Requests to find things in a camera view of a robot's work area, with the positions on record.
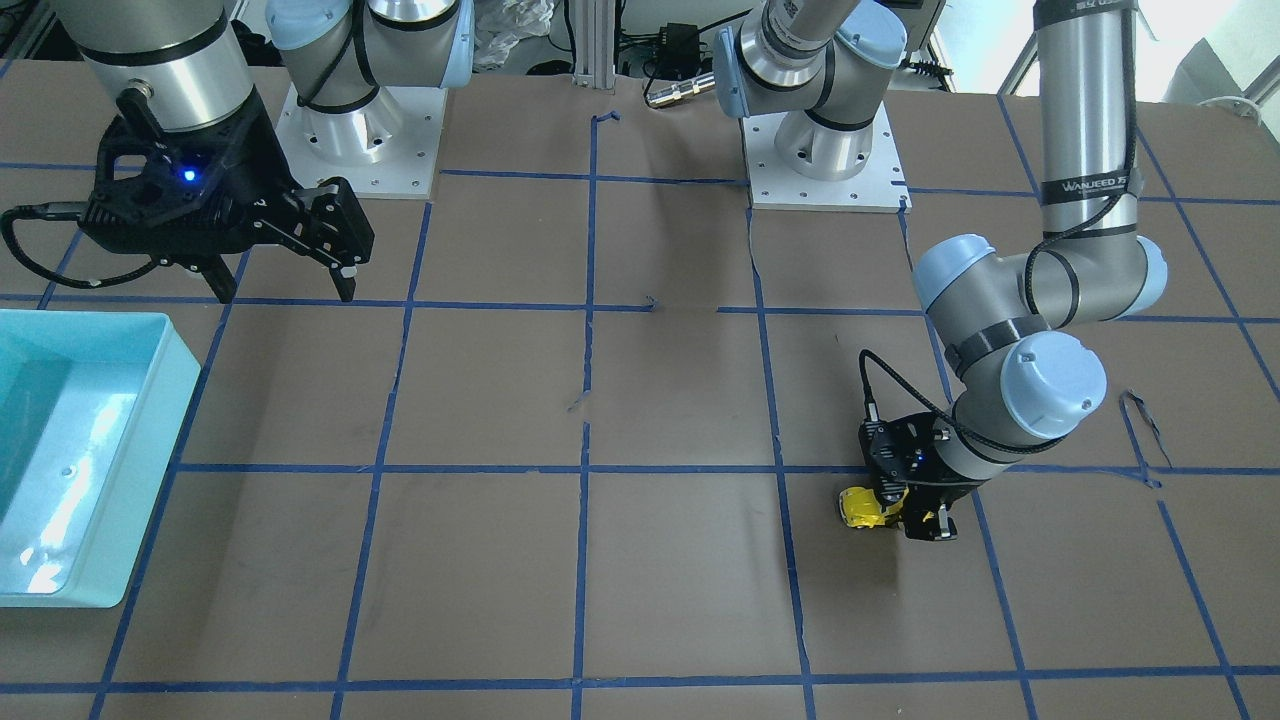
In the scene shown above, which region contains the turquoise plastic bin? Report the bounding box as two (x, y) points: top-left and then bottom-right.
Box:
(1, 309), (201, 609)

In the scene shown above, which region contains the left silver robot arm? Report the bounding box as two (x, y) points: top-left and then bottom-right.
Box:
(713, 1), (1169, 541)

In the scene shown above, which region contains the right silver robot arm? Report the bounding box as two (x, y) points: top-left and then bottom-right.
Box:
(35, 1), (475, 304)

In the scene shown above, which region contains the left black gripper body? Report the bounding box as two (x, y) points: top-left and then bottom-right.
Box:
(860, 413), (977, 497)

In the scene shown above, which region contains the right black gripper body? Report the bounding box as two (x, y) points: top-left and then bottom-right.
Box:
(78, 88), (301, 260)

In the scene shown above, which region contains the yellow beetle toy car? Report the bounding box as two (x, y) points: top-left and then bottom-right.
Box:
(836, 486), (910, 530)

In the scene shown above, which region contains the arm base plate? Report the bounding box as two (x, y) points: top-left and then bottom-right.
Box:
(276, 87), (449, 200)
(741, 104), (913, 213)

